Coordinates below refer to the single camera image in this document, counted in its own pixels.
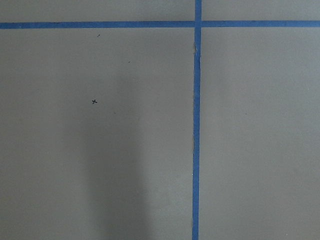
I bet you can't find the long blue tape strip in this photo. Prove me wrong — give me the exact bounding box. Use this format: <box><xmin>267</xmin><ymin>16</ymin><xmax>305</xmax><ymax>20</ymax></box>
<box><xmin>191</xmin><ymin>0</ymin><xmax>202</xmax><ymax>240</ymax></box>

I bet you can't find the crossing blue tape strip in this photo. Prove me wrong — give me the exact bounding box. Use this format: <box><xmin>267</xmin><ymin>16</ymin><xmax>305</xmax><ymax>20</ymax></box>
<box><xmin>0</xmin><ymin>20</ymin><xmax>320</xmax><ymax>30</ymax></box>

